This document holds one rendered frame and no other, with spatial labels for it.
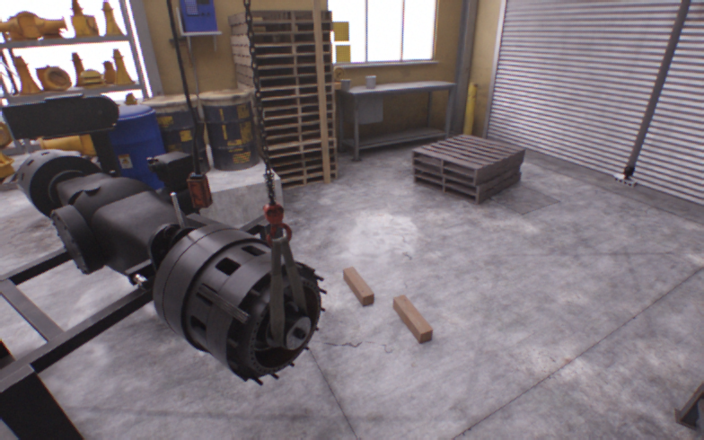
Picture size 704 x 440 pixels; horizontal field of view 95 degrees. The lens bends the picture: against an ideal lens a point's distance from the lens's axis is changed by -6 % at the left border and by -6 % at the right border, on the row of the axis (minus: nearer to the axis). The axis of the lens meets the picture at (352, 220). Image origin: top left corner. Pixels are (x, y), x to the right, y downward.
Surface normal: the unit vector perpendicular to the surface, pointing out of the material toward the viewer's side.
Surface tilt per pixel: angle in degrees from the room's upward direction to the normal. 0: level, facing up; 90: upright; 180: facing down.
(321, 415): 0
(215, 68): 90
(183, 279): 45
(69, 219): 34
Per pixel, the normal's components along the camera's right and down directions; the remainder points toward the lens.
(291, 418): -0.02, -0.88
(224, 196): 0.46, 0.42
